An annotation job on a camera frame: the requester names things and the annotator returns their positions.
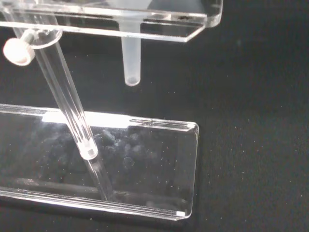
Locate black bench cloth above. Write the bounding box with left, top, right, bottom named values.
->
left=0, top=0, right=309, bottom=232

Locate clear acrylic funnel stand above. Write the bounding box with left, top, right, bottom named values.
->
left=0, top=0, right=223, bottom=222

